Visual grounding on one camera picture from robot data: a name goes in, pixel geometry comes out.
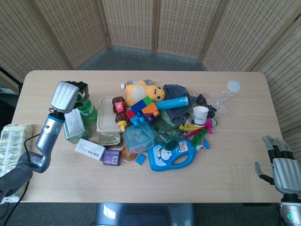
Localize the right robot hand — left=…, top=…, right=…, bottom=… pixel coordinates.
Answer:
left=254, top=135, right=301, bottom=194

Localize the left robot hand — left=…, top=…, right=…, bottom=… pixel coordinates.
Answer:
left=50, top=81, right=90, bottom=114

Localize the green plastic bottle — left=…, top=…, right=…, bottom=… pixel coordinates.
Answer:
left=76, top=93, right=98, bottom=125

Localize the dark robot base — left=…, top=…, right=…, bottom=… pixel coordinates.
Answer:
left=94, top=202, right=195, bottom=226

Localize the honey bottle with yellow cap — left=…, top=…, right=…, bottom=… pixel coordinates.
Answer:
left=111, top=96, right=129, bottom=132

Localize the dark green plastic jar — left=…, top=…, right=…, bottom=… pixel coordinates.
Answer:
left=151, top=122, right=183, bottom=150

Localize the blue Doraemon detergent bottle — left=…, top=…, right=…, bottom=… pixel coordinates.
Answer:
left=147, top=137, right=210, bottom=172

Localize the green cardboard box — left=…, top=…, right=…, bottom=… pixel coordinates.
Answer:
left=63, top=108, right=96, bottom=145

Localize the beige lidded lunch box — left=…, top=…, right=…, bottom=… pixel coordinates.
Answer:
left=96, top=97, right=123, bottom=135

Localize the black stand leg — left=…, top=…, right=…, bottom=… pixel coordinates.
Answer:
left=0, top=66, right=24, bottom=94

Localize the white cardboard box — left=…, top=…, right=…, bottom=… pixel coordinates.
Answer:
left=74, top=138, right=107, bottom=161

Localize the gold and black tin can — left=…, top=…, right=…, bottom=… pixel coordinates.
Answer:
left=98, top=133, right=124, bottom=150

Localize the pale noodle packet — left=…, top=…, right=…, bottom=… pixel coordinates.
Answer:
left=0, top=124, right=34, bottom=178

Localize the yellow plush toy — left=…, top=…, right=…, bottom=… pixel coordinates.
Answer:
left=124, top=79, right=166, bottom=108

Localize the purple small box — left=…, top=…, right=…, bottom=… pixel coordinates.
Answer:
left=102, top=149, right=122, bottom=167

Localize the multicolour toy block assembly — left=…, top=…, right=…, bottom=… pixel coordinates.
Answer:
left=125, top=96, right=161, bottom=126

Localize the clear container with blue lid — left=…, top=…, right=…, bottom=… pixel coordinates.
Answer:
left=123, top=122, right=156, bottom=156

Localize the colourful feather shuttlecock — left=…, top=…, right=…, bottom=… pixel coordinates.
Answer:
left=184, top=118, right=218, bottom=148

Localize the woven folding screen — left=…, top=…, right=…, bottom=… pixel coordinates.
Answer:
left=0, top=0, right=301, bottom=163

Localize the blue and white eraser block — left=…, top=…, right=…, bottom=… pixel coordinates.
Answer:
left=135, top=154, right=147, bottom=166

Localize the clear crumpled plastic bag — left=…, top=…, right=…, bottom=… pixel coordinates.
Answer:
left=195, top=90, right=234, bottom=114

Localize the white paper cup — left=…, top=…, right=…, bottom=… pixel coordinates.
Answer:
left=192, top=105, right=210, bottom=128

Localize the blue cylindrical tube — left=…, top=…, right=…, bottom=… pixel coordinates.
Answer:
left=154, top=96, right=190, bottom=112

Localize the grey cloth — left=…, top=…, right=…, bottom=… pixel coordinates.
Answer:
left=162, top=84, right=201, bottom=126

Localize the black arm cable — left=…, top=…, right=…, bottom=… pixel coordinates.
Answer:
left=0, top=133, right=42, bottom=226

